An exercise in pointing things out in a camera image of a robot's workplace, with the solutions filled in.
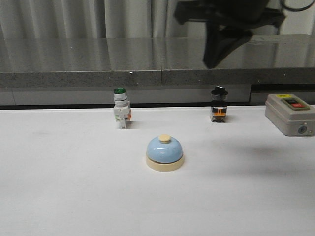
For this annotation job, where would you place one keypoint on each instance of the grey start stop switch box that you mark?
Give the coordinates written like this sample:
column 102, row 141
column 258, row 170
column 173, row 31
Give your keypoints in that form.
column 290, row 114

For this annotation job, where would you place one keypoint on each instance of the green pushbutton switch white body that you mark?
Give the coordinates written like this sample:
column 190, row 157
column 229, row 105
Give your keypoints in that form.
column 122, row 109

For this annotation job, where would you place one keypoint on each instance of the blue and cream desk bell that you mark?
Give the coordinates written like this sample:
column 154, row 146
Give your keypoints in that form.
column 164, row 153

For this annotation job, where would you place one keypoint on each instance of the black rotary selector switch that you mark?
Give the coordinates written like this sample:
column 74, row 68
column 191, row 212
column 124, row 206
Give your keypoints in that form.
column 218, row 104

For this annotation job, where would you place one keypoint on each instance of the grey pleated curtain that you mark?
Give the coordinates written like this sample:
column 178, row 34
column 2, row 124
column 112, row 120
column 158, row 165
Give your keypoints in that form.
column 65, row 19

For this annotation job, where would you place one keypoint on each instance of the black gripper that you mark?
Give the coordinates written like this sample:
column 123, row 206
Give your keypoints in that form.
column 238, row 17

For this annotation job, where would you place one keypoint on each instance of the dark grey stone counter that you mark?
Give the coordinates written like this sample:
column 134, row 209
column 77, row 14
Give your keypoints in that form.
column 154, row 72

